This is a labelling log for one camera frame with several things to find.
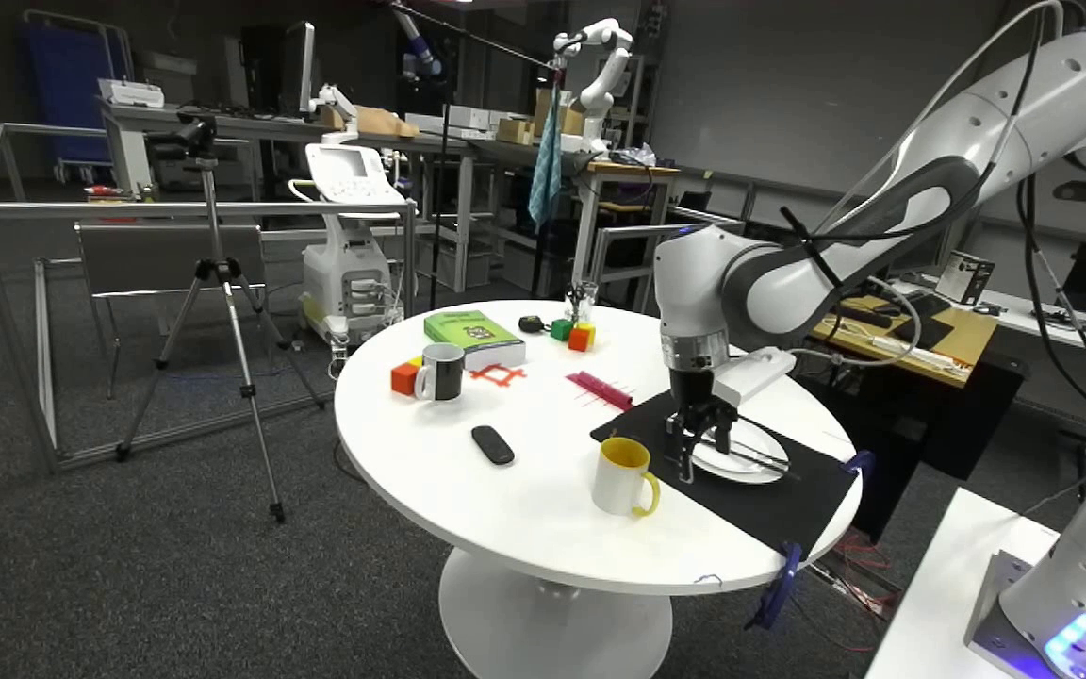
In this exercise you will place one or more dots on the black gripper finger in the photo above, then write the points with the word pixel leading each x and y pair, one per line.
pixel 720 432
pixel 689 448

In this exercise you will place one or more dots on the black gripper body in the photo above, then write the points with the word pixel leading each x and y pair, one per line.
pixel 694 381

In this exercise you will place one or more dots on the yellow and white mug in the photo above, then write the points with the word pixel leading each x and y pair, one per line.
pixel 621 483

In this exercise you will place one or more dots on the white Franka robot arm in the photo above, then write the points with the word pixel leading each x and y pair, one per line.
pixel 943 190

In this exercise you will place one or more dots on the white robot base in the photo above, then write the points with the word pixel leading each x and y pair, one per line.
pixel 1084 579

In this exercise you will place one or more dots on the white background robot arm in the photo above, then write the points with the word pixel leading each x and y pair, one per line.
pixel 606 68

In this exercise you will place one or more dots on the black and white mug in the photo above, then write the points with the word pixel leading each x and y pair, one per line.
pixel 446 376

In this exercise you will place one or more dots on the silver fork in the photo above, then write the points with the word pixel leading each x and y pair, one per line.
pixel 757 459

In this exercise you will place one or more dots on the silver knife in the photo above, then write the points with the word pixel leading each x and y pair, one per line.
pixel 763 452

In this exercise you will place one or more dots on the white round plate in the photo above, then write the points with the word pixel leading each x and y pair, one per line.
pixel 757 471

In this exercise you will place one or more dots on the black placemat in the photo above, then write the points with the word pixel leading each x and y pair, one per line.
pixel 771 511

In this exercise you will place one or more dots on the small orange block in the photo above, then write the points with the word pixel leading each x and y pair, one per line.
pixel 581 336

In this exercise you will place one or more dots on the small green block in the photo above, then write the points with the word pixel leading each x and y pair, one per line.
pixel 561 330

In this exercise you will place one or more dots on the small black object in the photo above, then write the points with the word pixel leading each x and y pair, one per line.
pixel 528 323

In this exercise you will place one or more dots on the black oblong remote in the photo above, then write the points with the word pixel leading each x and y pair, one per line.
pixel 492 448

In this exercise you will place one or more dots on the orange flat plastic piece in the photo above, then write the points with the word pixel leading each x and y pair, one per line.
pixel 494 371

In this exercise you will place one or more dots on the wooden desk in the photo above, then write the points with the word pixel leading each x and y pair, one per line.
pixel 943 378

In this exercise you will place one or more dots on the green book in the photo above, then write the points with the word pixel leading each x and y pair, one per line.
pixel 469 330

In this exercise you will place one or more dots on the teal hanging cloth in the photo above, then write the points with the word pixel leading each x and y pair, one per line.
pixel 546 171

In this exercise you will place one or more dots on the orange cube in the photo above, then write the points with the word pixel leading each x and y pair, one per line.
pixel 405 378

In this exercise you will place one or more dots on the white machine on cart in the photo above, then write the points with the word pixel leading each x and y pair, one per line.
pixel 347 277

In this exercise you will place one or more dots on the cardboard box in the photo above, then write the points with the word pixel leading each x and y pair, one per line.
pixel 384 121

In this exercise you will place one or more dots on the black boom pole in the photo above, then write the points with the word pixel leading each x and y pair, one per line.
pixel 469 39

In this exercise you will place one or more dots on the dark monitor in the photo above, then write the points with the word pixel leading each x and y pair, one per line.
pixel 298 63

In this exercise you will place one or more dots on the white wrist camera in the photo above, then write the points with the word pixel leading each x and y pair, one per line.
pixel 757 376

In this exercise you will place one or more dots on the grey metal rail frame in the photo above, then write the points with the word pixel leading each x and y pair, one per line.
pixel 624 233

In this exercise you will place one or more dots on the white table pedestal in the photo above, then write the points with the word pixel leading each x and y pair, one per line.
pixel 557 627

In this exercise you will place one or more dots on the grey camera tripod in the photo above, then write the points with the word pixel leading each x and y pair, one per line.
pixel 237 326

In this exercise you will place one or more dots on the black camera on tripod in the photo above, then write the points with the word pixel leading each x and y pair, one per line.
pixel 196 132

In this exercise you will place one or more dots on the aluminium frame table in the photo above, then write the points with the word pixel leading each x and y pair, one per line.
pixel 130 208

